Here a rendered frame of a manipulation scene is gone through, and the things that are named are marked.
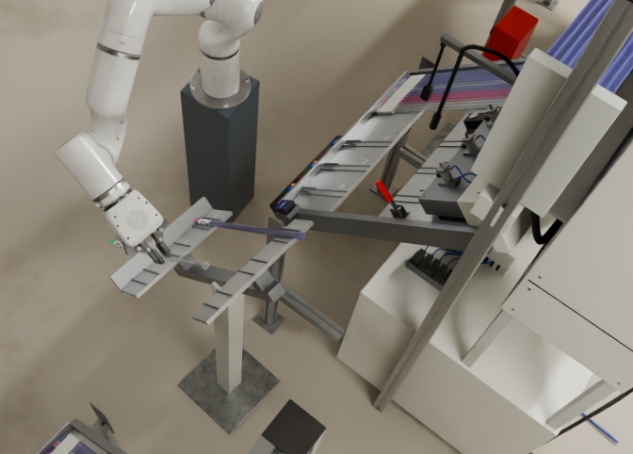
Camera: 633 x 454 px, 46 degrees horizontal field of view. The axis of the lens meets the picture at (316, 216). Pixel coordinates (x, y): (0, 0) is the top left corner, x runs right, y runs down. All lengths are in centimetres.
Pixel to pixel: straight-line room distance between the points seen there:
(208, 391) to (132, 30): 143
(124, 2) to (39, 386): 154
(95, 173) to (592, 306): 106
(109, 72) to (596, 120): 94
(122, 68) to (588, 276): 101
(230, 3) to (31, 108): 146
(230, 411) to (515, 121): 163
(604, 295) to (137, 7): 108
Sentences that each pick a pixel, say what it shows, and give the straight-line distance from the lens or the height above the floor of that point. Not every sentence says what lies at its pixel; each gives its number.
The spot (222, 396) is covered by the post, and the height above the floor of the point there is 1.
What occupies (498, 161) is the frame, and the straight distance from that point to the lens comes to 138.
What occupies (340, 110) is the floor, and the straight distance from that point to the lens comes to 325.
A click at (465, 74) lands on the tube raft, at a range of 226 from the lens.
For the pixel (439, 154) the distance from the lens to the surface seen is 195.
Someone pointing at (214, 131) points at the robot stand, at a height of 59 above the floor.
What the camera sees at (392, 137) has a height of 84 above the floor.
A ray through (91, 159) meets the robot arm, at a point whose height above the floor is 119.
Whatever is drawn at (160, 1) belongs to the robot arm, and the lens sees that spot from 162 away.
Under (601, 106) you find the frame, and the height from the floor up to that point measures 170.
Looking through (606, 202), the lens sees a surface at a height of 151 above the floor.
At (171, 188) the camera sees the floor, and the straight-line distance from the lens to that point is 299.
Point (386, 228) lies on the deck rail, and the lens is 178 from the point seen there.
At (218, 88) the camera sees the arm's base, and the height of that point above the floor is 76.
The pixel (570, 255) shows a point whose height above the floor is 132.
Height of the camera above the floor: 253
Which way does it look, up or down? 60 degrees down
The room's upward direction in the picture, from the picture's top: 11 degrees clockwise
